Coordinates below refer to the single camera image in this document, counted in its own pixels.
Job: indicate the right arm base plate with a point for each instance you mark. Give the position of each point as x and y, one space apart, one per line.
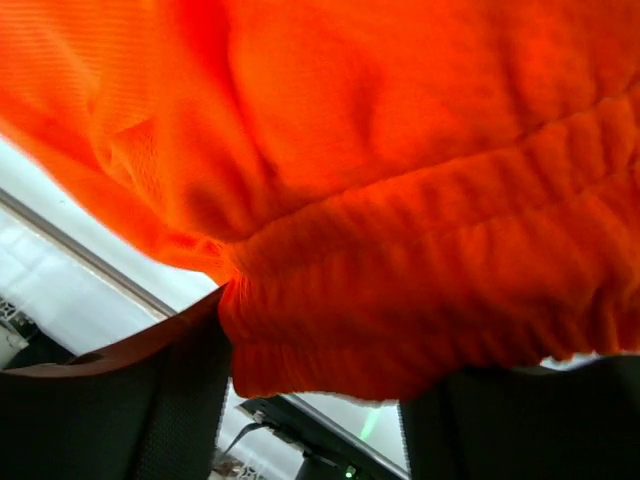
327 452

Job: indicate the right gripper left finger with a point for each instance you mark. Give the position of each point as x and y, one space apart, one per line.
146 407

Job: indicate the orange shorts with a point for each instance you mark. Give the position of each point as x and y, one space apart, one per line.
388 191

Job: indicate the aluminium table edge rail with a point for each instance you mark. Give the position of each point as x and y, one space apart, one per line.
86 258

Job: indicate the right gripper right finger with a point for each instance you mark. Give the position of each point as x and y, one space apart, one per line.
528 424

